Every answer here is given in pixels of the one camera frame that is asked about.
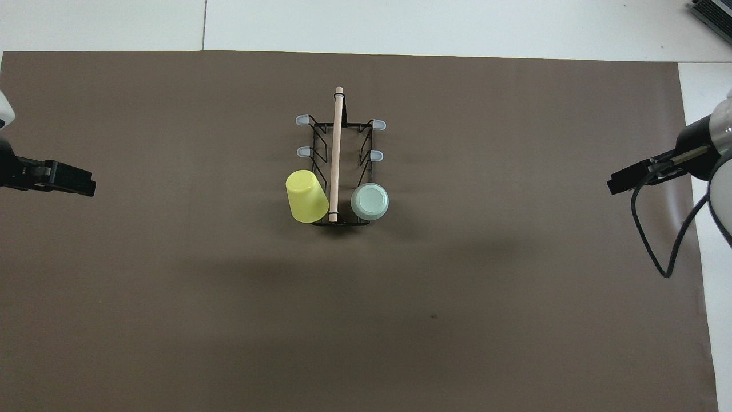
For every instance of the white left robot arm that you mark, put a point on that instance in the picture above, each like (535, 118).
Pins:
(4, 111)

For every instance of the pale green plastic cup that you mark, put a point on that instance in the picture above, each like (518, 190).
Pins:
(370, 201)

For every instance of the black ribbed device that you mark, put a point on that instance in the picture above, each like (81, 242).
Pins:
(715, 12)

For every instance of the brown table mat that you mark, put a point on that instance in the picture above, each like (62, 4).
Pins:
(343, 315)

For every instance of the yellow plastic cup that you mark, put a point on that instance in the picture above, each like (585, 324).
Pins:
(307, 197)

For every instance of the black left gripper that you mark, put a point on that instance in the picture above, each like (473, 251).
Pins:
(14, 171)

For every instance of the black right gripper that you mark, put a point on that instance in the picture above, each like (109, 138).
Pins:
(699, 146)

